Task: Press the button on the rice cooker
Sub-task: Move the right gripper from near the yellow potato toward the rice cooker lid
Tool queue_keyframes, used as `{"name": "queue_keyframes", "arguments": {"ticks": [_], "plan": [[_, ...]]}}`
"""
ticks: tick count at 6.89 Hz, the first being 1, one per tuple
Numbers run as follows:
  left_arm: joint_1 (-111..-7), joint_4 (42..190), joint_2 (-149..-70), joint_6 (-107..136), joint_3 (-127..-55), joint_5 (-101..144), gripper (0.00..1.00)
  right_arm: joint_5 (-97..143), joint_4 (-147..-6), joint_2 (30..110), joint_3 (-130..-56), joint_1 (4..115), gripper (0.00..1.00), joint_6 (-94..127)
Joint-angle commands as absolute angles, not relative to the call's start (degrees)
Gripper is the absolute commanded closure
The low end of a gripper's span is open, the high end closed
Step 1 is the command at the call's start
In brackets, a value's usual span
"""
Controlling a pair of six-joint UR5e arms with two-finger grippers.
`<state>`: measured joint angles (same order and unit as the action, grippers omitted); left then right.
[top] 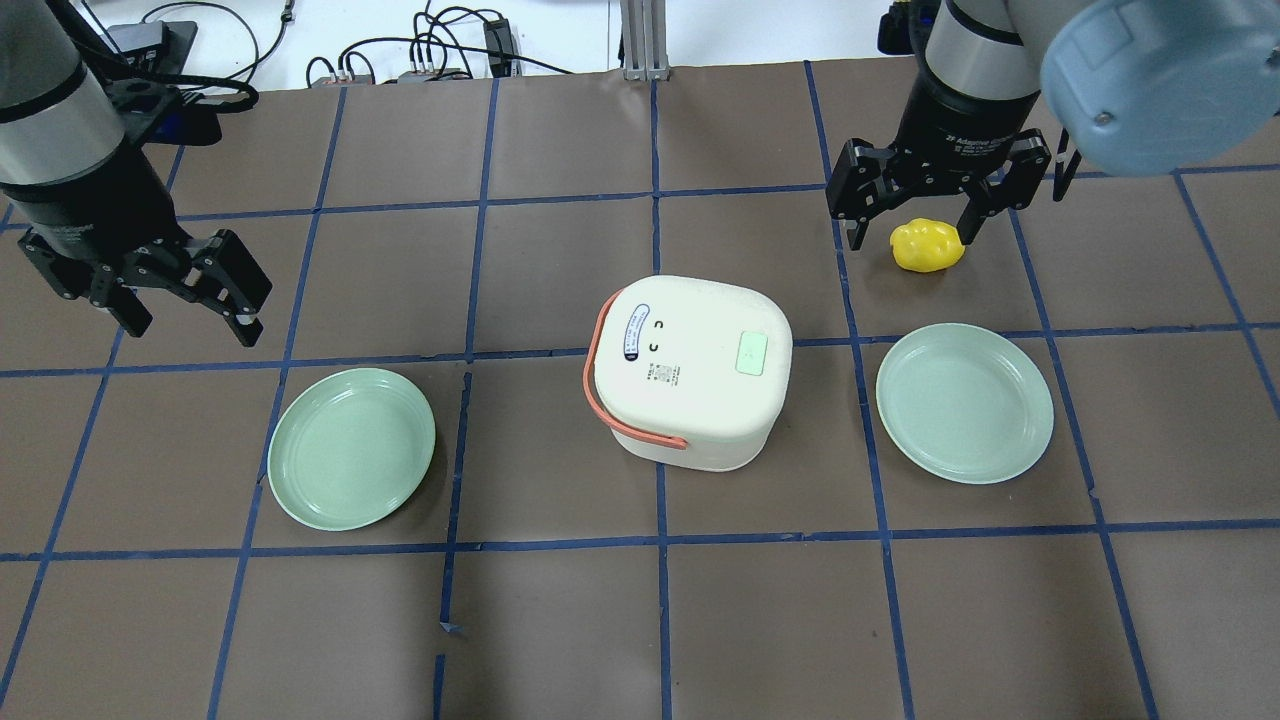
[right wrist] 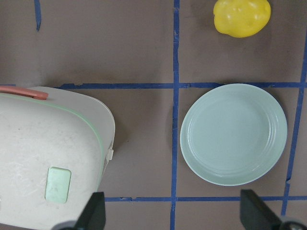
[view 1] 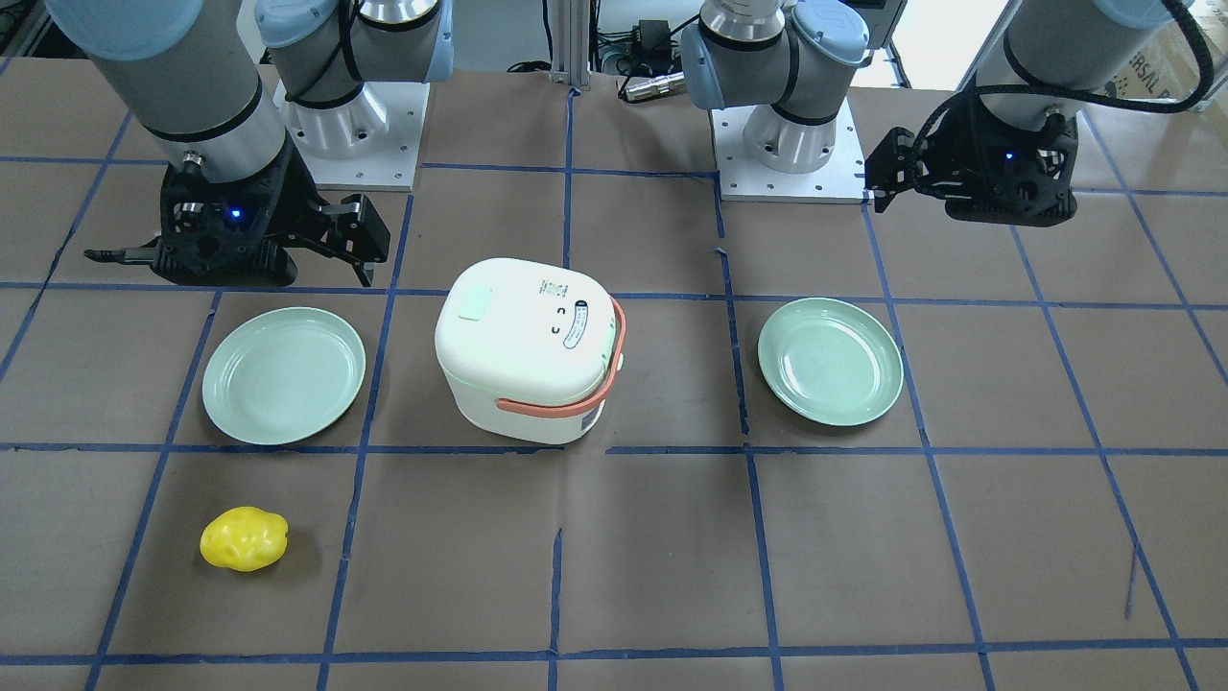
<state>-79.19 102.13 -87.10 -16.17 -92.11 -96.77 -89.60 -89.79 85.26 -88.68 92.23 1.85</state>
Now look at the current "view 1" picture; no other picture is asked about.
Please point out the aluminium frame post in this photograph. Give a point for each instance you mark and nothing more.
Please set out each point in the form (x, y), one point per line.
(571, 30)

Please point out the green plate far from lemon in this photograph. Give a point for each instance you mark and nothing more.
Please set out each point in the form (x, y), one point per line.
(830, 362)

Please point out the black power adapter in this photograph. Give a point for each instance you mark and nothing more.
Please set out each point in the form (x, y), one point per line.
(651, 39)

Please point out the white rice cooker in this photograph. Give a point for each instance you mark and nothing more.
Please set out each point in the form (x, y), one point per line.
(530, 351)

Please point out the green plate near lemon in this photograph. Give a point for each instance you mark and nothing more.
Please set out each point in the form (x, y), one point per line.
(284, 376)

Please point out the grey robot arm near lemon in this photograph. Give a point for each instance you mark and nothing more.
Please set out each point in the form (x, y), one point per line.
(183, 71)

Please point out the black gripper near lemon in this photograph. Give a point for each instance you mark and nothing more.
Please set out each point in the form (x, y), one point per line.
(299, 195)

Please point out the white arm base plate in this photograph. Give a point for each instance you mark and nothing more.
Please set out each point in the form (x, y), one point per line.
(370, 144)

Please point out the second white arm base plate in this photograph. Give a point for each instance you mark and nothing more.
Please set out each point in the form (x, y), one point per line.
(764, 158)

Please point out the yellow toy lemon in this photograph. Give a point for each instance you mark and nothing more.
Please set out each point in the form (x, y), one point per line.
(244, 539)

